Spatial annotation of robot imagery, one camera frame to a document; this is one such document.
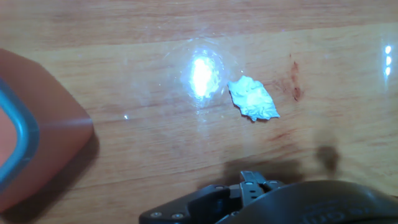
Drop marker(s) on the orange trash can grey rim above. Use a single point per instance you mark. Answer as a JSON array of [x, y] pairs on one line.
[[56, 130]]

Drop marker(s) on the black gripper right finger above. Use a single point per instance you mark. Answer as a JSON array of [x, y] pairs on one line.
[[250, 186]]

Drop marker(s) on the white paper ball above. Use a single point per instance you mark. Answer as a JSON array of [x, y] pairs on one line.
[[253, 99]]

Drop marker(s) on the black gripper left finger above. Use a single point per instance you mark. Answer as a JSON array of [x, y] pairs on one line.
[[199, 205]]

